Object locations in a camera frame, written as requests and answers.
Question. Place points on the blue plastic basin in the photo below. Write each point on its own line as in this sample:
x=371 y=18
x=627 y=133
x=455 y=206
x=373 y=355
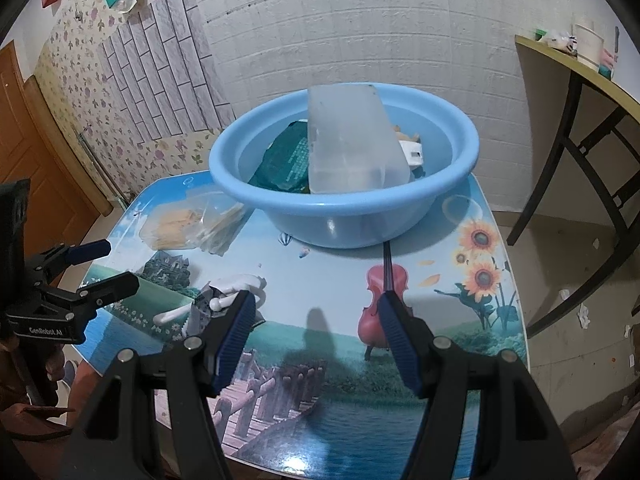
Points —
x=345 y=220

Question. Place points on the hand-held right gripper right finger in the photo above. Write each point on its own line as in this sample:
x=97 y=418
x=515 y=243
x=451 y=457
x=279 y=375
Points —
x=400 y=345

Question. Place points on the person's brown clothing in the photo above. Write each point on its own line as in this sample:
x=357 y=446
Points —
x=30 y=435

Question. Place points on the green packet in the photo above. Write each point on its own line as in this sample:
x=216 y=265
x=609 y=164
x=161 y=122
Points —
x=285 y=160

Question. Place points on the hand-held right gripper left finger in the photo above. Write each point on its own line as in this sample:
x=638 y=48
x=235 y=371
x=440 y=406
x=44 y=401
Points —
x=234 y=345

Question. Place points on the tan lumpy object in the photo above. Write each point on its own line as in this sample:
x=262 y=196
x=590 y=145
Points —
x=406 y=135

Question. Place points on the small green item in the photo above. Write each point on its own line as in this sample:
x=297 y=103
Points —
x=540 y=35

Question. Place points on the white charger plug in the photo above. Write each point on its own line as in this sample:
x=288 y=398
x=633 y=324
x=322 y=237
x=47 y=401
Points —
x=412 y=157

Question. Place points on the grey fabric swatch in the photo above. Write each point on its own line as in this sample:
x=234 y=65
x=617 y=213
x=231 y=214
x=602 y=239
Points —
x=202 y=310

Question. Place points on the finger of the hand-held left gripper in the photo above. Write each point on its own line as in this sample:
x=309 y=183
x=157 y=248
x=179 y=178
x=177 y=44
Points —
x=90 y=250
x=117 y=285

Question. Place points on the white crumpled bag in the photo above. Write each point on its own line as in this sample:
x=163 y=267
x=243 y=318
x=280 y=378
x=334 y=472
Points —
x=561 y=41

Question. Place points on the clear bag of snacks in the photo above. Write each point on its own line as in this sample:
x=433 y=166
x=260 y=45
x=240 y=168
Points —
x=220 y=227

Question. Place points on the pink and teal items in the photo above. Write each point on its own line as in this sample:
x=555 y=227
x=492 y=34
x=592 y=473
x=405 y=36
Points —
x=610 y=62

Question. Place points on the yellow top side table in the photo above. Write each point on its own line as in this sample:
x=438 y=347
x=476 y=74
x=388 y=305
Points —
x=575 y=110

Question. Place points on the wooden door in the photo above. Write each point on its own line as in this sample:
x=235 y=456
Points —
x=30 y=150

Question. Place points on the white paper cup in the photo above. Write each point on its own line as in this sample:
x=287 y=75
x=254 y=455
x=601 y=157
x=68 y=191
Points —
x=590 y=47

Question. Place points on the clear toothpick box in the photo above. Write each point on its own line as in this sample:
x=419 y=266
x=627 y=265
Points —
x=172 y=227

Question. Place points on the translucent plastic box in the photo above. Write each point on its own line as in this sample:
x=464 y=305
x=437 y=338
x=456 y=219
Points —
x=350 y=145

